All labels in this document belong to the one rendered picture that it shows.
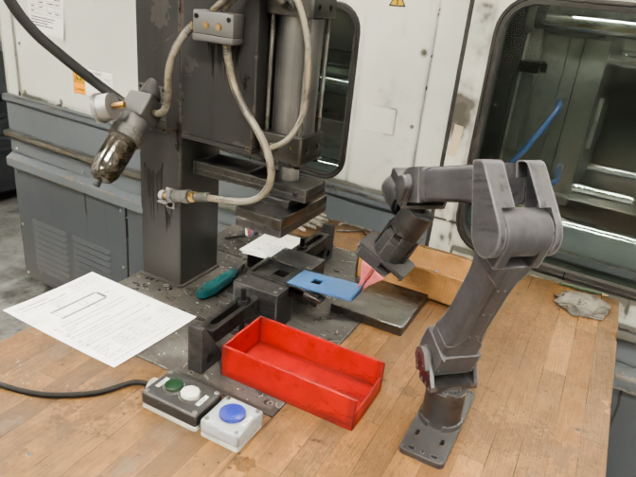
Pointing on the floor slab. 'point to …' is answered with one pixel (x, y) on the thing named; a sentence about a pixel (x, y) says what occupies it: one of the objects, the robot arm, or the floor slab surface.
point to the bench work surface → (31, 377)
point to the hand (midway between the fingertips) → (362, 287)
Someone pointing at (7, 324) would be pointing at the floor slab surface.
